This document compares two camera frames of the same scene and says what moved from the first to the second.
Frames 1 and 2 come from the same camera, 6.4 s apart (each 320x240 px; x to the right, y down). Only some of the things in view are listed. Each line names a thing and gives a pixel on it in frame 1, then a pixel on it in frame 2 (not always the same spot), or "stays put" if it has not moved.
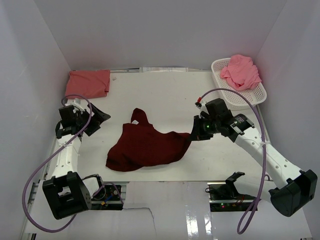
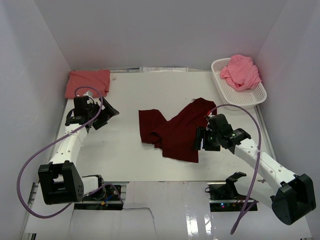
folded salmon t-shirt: x=90 y=83 stays put
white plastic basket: x=257 y=93 stays put
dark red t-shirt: x=141 y=145 → x=177 y=137
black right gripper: x=197 y=133 → x=201 y=132
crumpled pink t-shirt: x=241 y=73 stays put
